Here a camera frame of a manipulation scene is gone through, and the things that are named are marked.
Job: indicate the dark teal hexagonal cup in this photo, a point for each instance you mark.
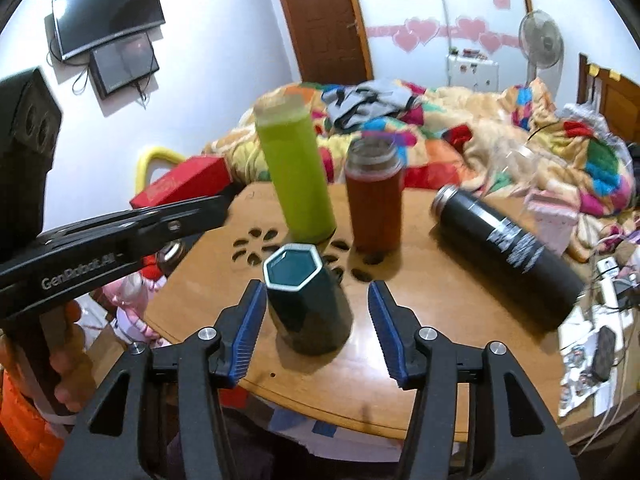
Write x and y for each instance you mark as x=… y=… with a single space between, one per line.
x=306 y=302

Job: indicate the frosted sliding wardrobe with hearts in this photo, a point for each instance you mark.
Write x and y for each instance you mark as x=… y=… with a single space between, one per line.
x=412 y=39

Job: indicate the standing electric fan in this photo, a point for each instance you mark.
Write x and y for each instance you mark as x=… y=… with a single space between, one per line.
x=540 y=41

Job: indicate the red box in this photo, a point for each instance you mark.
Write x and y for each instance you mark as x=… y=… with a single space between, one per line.
x=198 y=176

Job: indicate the black thermos lying down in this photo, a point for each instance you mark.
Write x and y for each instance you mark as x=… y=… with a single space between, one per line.
x=539 y=280

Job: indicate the black phone on papers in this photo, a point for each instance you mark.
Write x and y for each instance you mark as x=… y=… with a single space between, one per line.
x=604 y=355

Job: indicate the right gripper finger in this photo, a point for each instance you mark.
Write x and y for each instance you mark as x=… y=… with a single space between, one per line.
x=184 y=218
x=125 y=249

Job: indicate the white small cabinet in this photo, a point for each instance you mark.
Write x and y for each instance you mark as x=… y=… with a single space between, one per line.
x=473 y=73

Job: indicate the green tall bottle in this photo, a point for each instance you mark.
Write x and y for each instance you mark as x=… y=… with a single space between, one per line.
x=286 y=135

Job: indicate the pink notebook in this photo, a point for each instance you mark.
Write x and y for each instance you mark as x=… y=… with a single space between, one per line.
x=555 y=219

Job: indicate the orange sleeve forearm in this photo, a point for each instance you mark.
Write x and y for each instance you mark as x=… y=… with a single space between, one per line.
x=28 y=431

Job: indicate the red-brown bottle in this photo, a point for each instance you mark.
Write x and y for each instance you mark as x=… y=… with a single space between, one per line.
x=374 y=182

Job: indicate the clear glass jar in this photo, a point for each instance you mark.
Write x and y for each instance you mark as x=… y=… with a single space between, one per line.
x=511 y=169

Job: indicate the small black wall monitor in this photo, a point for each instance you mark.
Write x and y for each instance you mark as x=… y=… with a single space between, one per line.
x=122 y=62

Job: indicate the black bag on bed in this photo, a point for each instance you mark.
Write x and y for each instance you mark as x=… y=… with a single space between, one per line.
x=634 y=152

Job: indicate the colourful patchwork quilt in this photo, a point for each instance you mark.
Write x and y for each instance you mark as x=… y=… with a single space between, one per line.
x=445 y=139

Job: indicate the person's hand holding gripper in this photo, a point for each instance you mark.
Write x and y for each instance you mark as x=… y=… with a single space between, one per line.
x=70 y=361

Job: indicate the grey clothing on bed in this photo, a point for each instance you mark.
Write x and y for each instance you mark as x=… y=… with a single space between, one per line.
x=349 y=107

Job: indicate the wooden headboard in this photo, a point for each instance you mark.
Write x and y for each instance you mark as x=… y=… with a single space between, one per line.
x=611 y=94

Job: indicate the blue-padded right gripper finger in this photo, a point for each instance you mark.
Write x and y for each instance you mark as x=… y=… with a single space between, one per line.
x=512 y=434
x=119 y=434

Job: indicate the brown wooden door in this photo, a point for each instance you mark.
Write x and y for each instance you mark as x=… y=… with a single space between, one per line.
x=329 y=40

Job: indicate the yellow curved tube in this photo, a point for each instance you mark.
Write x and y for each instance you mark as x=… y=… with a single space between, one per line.
x=145 y=163

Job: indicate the wall-mounted black television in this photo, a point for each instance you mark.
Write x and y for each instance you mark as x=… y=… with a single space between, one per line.
x=84 y=24

